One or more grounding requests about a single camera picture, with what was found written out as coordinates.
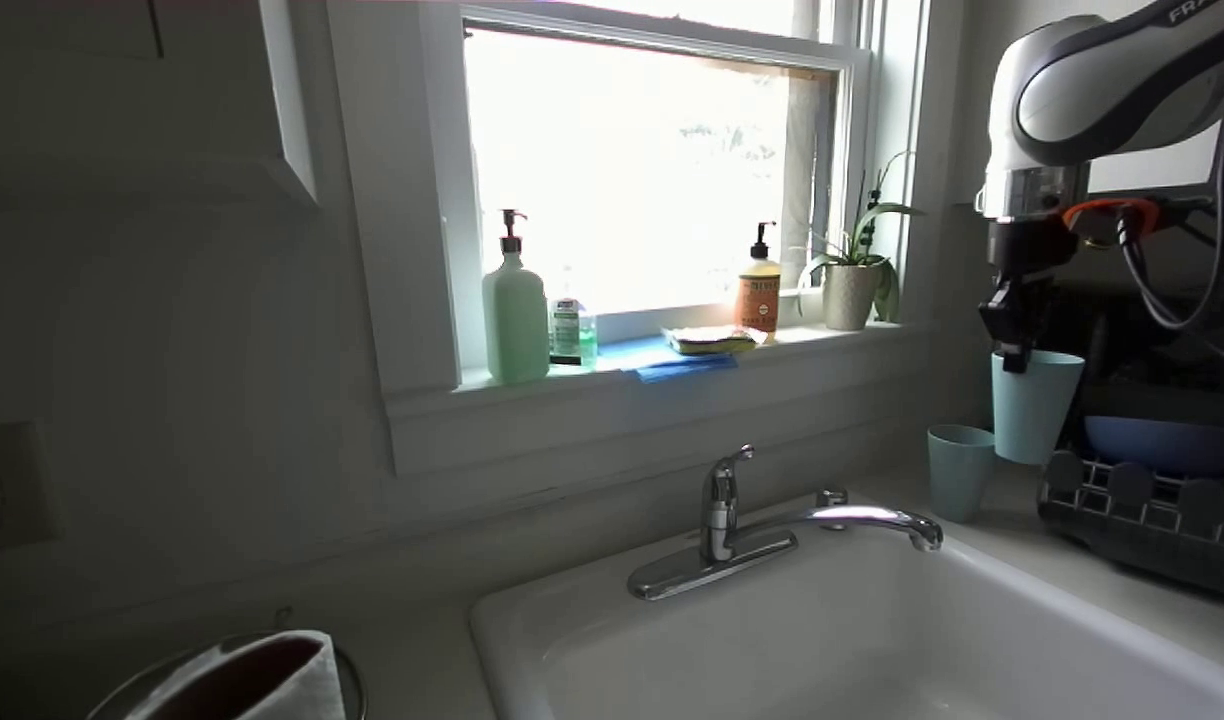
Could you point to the chrome faucet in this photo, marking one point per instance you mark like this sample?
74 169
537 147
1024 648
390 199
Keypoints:
722 524

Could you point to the white framed window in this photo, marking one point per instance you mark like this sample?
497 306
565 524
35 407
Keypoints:
639 161

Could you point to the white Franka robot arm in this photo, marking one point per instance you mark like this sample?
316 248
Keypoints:
1119 83

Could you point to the green soap pump bottle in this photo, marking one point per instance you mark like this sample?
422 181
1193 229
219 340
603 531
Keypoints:
519 321

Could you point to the amber soap pump bottle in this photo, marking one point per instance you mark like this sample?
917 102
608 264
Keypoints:
759 303

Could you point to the blue bowl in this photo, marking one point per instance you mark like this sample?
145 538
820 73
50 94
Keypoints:
1156 445

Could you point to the orchid in white pot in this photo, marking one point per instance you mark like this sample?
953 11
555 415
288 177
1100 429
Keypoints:
849 296

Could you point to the teal plastic cup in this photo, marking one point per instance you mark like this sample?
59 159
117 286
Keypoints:
1036 415
963 483

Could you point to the white upper cabinet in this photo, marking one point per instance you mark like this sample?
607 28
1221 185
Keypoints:
1156 161

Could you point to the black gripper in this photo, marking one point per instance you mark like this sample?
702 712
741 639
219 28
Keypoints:
1034 306

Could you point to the white ceramic sink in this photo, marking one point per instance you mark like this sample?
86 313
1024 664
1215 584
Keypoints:
839 640

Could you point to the chrome sprayer knob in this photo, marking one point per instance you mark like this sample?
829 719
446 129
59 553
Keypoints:
829 492

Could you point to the black box appliance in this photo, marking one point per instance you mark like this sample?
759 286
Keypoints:
1172 387

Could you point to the blue cloth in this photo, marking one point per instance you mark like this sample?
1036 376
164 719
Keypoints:
667 366

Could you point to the small green glass jar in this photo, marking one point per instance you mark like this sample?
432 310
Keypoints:
571 329

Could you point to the yellow sponge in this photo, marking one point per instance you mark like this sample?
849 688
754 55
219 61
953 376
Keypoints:
713 340

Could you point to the white wall cabinet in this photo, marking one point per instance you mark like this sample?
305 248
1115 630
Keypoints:
135 94

